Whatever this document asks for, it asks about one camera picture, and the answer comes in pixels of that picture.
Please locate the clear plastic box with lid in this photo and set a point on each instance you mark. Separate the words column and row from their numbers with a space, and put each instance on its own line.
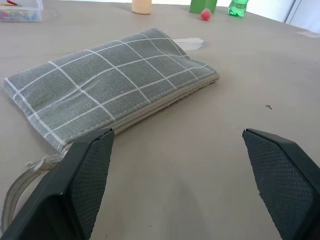
column 22, row 15

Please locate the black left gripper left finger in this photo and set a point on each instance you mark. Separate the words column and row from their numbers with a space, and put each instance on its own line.
column 57, row 195

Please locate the small red ball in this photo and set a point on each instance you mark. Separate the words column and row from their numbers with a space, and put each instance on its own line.
column 206, row 14

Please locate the green carton box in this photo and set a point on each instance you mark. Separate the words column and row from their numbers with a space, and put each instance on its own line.
column 200, row 5

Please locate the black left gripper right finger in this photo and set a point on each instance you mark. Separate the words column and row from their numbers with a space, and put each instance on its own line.
column 287, row 180

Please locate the green plastic bottle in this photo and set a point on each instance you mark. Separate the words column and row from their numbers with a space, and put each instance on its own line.
column 237, row 8

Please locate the grey checked fabric pouch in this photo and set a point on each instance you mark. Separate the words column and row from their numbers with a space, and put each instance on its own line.
column 100, row 82

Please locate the short clear tape piece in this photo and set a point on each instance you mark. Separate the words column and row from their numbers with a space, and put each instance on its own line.
column 191, row 43

